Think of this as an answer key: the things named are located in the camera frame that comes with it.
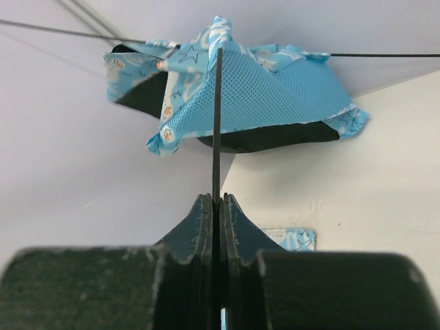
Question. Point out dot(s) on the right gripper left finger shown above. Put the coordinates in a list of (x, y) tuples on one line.
[(163, 286)]

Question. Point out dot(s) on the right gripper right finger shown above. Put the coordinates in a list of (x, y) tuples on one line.
[(268, 287)]

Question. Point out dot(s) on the black tent pole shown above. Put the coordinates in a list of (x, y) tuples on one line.
[(28, 26), (216, 167)]

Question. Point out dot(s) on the blue patterned pet tent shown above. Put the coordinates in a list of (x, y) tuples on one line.
[(271, 95)]

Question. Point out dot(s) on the blue snowman patterned mat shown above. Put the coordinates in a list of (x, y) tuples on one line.
[(293, 239)]

